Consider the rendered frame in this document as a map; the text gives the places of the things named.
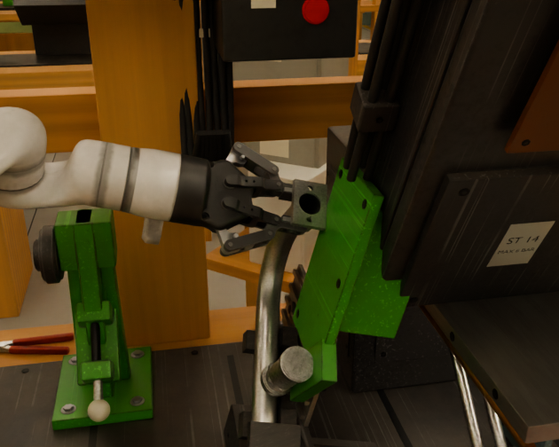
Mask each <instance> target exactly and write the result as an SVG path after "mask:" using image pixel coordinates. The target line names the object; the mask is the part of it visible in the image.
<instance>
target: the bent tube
mask: <svg viewBox="0 0 559 447"><path fill-rule="evenodd" d="M308 187H310V188H311V191H310V190H309V189H308ZM283 215H285V216H291V222H290V224H291V225H294V226H299V227H303V228H309V229H314V230H320V231H324V230H325V229H326V227H327V184H319V183H314V182H310V181H305V180H301V179H296V178H295V179H294V180H293V186H292V204H291V206H290V207H289V208H288V210H287V211H286V212H285V213H284V214H283ZM307 221H311V222H310V223H309V222H307ZM296 237H297V235H295V234H289V233H285V232H280V231H276V232H275V236H274V238H273V239H272V240H271V241H270V242H269V243H268V244H267V246H266V249H265V252H264V258H263V261H262V266H261V270H260V275H259V281H258V288H257V297H256V332H255V353H254V374H253V395H252V415H251V421H261V422H271V423H277V410H278V397H277V396H271V395H269V394H268V393H266V392H265V391H264V389H263V387H262V385H261V381H260V378H261V373H262V371H263V369H264V368H265V367H266V366H267V365H268V364H270V363H272V362H276V361H278V360H279V343H280V293H281V286H282V279H283V275H284V270H285V267H286V263H287V258H288V255H289V252H290V249H291V247H292V245H293V243H294V241H295V238H296Z"/></svg>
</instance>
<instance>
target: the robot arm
mask: <svg viewBox="0 0 559 447"><path fill-rule="evenodd" d="M46 146H47V136H46V130H45V127H44V125H43V123H42V122H41V121H40V119H39V118H38V117H37V116H35V115H34V114H32V113H31V112H29V111H27V110H25V109H22V108H18V107H10V106H5V107H0V207H3V208H13V209H31V208H55V207H67V206H75V205H86V206H91V207H96V208H106V209H112V210H117V211H121V210H122V212H126V213H130V214H133V215H135V216H141V217H144V218H145V220H144V226H143V228H144V229H143V232H142V233H143V234H142V240H143V241H144V242H145V243H148V244H154V245H159V243H160V240H161V232H162V226H163V222H164V221H166V222H172V223H177V224H187V225H192V226H201V227H205V228H207V229H209V230H210V231H212V232H214V233H216V234H217V236H218V239H219V242H220V244H221V248H220V255H222V256H229V255H235V254H238V253H241V252H245V251H248V250H251V249H254V248H258V247H263V246H266V245H267V244H268V243H269V242H270V241H271V240H272V239H273V238H274V236H275V232H276V231H280V232H285V233H289V234H295V235H298V236H299V235H304V234H305V233H306V232H308V231H310V230H311V229H309V228H303V227H299V226H294V225H291V224H290V222H291V216H285V215H283V216H282V217H280V216H278V215H276V214H273V213H270V212H267V211H264V210H263V209H262V208H260V207H258V206H255V205H253V203H252V199H251V198H253V199H254V198H257V197H272V198H273V197H276V196H277V197H279V200H287V201H292V186H293V185H292V184H287V183H283V182H282V181H281V180H280V176H279V167H278V166H276V165H275V164H273V163H272V162H270V161H268V160H267V159H265V158H264V157H263V156H262V155H260V154H258V153H256V152H255V151H253V150H252V149H250V148H249V147H247V146H246V145H244V144H242V143H241V142H236V143H234V145H233V147H232V150H231V151H230V152H229V155H228V157H227V158H226V160H220V161H209V160H207V159H203V158H199V157H194V156H190V155H185V154H180V153H172V152H167V151H163V150H157V149H150V148H136V147H132V149H131V146H126V145H118V144H113V143H108V142H104V141H98V140H91V139H84V140H81V141H80V142H78V143H77V144H76V146H75V148H74V150H73V152H72V153H71V156H70V158H69V159H68V160H67V161H57V162H45V155H46ZM235 166H236V167H239V168H241V167H243V168H245V169H247V170H248V171H250V172H251V173H253V174H255V175H256V176H245V175H244V174H243V173H241V172H240V171H239V170H238V169H237V168H236V167H235ZM238 224H241V225H244V226H247V227H250V228H254V227H256V228H258V229H262V231H257V232H253V233H250V234H247V235H243V236H239V234H238V233H236V232H228V231H227V230H229V229H231V228H232V227H234V226H236V225H238Z"/></svg>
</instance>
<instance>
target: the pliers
mask: <svg viewBox="0 0 559 447"><path fill-rule="evenodd" d="M73 339H74V334H73V333H60V334H52V335H45V336H36V337H29V338H21V339H14V340H13V341H1V342H0V352H7V353H11V354H46V355H67V354H68V353H69V351H70V350H69V347H67V346H29V345H36V344H45V343H52V342H60V341H71V340H73Z"/></svg>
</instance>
